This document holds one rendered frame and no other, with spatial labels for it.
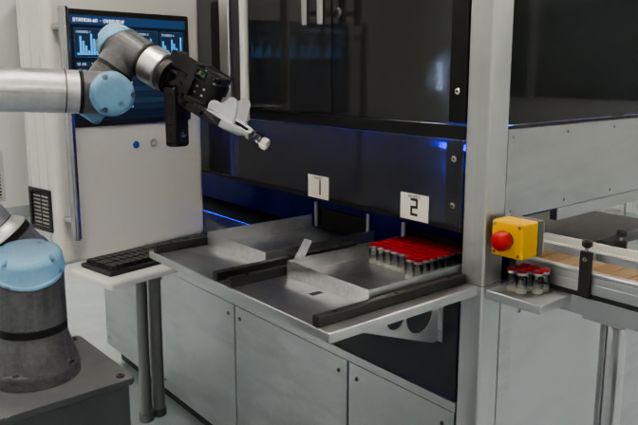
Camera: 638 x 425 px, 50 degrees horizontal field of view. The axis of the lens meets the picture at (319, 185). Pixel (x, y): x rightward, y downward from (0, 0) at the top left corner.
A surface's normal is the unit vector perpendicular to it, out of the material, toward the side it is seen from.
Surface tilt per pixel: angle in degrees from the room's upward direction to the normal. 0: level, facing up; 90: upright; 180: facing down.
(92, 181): 90
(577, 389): 90
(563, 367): 90
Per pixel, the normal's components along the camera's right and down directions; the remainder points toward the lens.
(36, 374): 0.41, -0.15
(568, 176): 0.63, 0.13
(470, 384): -0.77, 0.11
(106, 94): 0.44, 0.15
